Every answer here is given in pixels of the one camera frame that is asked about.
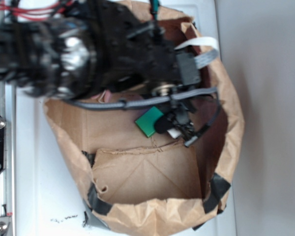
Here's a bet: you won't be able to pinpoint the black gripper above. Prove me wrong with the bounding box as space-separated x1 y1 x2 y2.
127 21 201 140

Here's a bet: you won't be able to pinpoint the green rectangular block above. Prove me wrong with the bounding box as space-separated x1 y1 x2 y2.
135 107 164 138

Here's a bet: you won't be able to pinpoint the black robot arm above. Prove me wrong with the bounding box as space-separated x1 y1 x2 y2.
0 0 203 142

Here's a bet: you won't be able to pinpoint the brown paper bag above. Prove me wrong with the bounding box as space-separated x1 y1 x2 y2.
43 0 245 236

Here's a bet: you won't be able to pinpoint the pink plush bunny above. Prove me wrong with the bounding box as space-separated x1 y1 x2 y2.
92 90 112 104

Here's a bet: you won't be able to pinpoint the grey cable bundle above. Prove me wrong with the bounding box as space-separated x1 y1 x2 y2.
70 86 222 148

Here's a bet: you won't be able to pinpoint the white flat ribbon cable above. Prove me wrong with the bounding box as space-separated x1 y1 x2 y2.
174 36 219 69

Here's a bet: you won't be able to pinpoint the red wires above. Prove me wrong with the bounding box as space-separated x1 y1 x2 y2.
0 0 74 19

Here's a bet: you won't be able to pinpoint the aluminium frame rail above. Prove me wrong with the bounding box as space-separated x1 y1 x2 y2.
0 82 16 236

